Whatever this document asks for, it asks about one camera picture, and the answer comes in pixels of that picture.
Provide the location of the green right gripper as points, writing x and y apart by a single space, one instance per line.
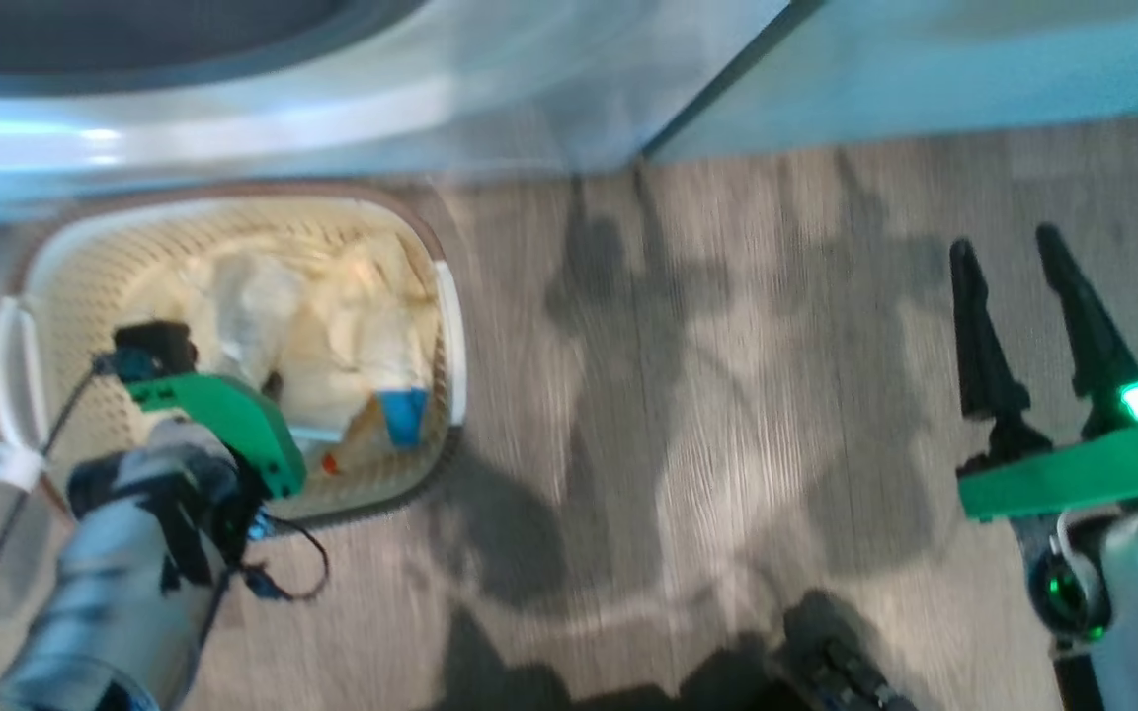
1073 479

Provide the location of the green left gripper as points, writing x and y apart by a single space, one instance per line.
233 420

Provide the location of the plain cream garment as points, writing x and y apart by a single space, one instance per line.
332 326

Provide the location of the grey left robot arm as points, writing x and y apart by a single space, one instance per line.
124 592

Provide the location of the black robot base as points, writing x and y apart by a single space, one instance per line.
846 671

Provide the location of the cream perforated laundry basket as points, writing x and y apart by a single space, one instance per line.
85 286

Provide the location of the white front-load washing machine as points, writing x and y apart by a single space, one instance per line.
332 138

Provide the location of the pale green cabinet door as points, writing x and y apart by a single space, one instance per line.
925 69

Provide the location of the grey rubber door seal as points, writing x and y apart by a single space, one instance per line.
134 39

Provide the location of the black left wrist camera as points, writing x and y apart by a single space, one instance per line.
149 351

